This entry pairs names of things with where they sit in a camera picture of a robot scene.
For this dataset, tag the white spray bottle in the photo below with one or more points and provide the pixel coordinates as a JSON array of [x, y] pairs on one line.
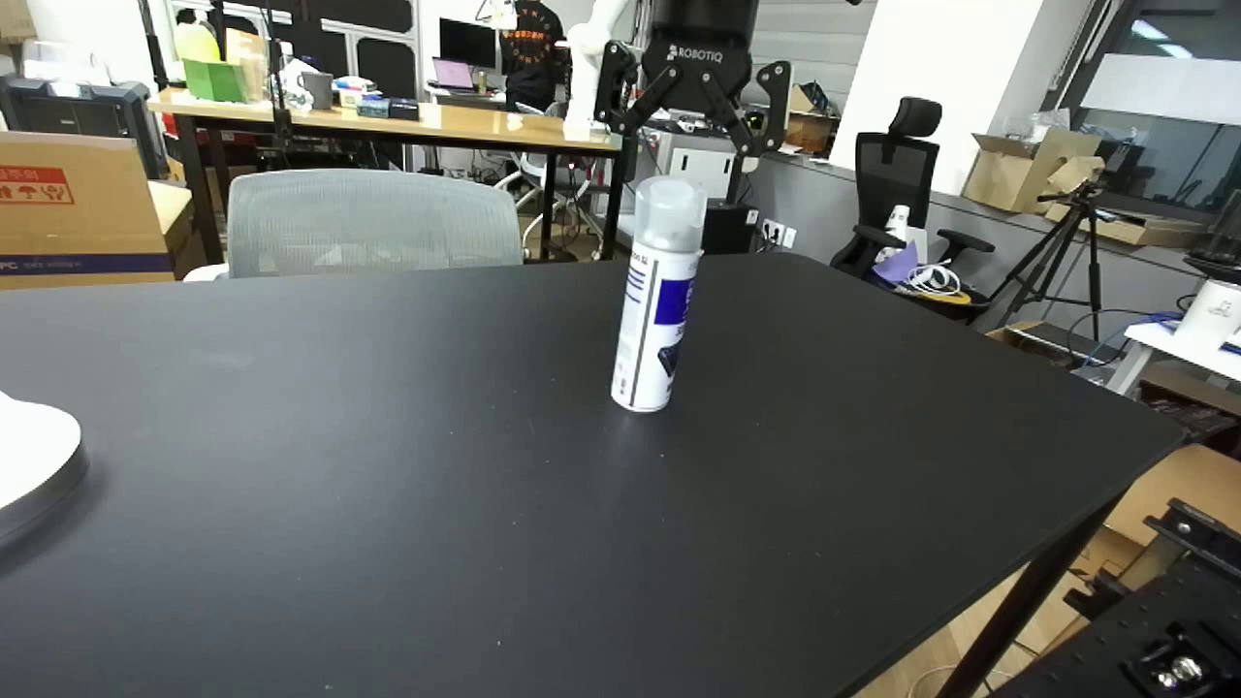
[[652, 330]]

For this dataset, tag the laptop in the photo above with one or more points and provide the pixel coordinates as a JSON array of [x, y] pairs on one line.
[[453, 74]]

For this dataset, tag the black office chair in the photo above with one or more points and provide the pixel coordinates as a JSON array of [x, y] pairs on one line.
[[897, 194]]

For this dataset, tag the wooden table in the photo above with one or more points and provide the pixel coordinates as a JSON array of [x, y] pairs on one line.
[[456, 124]]

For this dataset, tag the open cardboard box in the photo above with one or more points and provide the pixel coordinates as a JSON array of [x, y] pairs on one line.
[[1018, 170]]

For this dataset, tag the large cardboard box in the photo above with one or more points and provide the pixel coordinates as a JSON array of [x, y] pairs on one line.
[[78, 213]]

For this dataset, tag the camera on tripod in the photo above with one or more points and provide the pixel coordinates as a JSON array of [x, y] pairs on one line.
[[1062, 242]]

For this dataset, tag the green box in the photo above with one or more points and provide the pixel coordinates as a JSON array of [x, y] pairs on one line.
[[215, 80]]

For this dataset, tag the translucent spray bottle lid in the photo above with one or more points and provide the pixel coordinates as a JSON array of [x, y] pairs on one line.
[[671, 208]]

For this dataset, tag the wall socket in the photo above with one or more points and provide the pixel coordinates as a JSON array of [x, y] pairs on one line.
[[779, 234]]

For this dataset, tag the black case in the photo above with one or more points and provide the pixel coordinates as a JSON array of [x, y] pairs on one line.
[[82, 111]]

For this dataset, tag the grey mesh office chair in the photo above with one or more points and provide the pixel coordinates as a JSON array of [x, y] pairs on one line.
[[368, 223]]

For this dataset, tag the flat cardboard box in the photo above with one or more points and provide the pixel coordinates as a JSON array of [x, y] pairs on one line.
[[1139, 230]]

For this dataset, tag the white cabinet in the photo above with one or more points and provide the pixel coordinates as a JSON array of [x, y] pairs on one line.
[[700, 171]]

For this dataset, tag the black perforated board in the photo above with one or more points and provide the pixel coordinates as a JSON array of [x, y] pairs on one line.
[[1154, 620]]

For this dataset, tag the white box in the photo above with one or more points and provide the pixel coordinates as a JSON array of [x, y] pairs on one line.
[[1212, 312]]

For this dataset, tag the monitor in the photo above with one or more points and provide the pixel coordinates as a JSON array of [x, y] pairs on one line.
[[467, 43]]

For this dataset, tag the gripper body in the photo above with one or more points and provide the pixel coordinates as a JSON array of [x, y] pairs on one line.
[[703, 39]]

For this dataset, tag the person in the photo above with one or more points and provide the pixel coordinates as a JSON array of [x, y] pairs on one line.
[[531, 48]]

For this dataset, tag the window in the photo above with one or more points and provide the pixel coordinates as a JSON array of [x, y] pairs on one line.
[[1163, 107]]

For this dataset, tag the white table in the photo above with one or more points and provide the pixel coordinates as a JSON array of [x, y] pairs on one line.
[[1183, 351]]

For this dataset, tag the grey mug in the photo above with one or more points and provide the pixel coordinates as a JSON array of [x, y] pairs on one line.
[[318, 90]]

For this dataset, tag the black computer box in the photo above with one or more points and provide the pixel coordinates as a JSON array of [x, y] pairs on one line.
[[727, 230]]

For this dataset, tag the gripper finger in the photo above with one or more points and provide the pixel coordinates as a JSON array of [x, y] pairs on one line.
[[615, 87], [771, 107]]

